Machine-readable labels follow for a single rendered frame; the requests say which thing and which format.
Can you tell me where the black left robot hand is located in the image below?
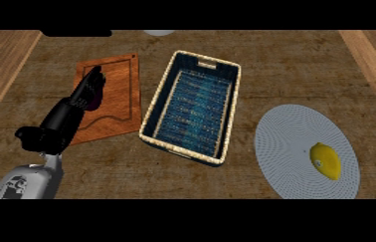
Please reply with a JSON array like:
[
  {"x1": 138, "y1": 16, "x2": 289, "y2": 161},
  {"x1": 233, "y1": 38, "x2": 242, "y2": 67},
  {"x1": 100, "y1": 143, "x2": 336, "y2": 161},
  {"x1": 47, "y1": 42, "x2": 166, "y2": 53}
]
[{"x1": 13, "y1": 65, "x2": 106, "y2": 155}]

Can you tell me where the dark purple eggplant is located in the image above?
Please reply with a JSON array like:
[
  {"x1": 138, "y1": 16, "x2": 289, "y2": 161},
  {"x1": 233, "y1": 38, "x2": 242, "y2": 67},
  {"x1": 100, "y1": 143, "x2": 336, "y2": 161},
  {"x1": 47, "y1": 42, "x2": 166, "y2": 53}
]
[{"x1": 85, "y1": 72, "x2": 107, "y2": 113}]

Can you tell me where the brown wooden cutting board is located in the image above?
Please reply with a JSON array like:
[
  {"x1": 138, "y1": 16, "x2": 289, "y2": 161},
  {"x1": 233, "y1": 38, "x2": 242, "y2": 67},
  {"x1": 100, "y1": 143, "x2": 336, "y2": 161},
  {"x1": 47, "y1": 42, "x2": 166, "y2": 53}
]
[{"x1": 69, "y1": 53, "x2": 144, "y2": 146}]

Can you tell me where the round grey placemat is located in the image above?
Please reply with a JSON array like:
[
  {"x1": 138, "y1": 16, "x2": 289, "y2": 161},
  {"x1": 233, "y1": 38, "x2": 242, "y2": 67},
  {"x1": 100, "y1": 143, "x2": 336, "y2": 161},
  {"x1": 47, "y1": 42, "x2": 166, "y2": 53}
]
[{"x1": 252, "y1": 104, "x2": 361, "y2": 200}]

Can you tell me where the pale grey round object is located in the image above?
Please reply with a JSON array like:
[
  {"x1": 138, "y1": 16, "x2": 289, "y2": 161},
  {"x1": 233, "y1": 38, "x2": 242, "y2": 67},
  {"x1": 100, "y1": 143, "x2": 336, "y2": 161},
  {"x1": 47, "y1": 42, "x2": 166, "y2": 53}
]
[{"x1": 143, "y1": 30, "x2": 177, "y2": 37}]

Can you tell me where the black appliance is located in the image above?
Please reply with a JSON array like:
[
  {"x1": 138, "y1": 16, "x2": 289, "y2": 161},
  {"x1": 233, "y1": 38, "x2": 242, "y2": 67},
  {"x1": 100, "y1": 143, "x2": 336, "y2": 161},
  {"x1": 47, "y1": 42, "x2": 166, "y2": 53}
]
[{"x1": 40, "y1": 30, "x2": 113, "y2": 38}]

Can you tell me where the blue wicker basket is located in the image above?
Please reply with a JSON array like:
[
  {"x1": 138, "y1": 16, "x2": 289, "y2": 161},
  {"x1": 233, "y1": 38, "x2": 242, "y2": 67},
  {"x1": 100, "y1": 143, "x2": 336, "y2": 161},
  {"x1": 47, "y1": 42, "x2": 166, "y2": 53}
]
[{"x1": 138, "y1": 50, "x2": 242, "y2": 168}]

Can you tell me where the yellow lemon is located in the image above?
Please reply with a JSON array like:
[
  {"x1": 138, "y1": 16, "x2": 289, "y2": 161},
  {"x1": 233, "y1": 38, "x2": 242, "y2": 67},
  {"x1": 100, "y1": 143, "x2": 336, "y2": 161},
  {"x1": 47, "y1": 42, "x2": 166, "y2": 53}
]
[{"x1": 308, "y1": 141, "x2": 342, "y2": 181}]

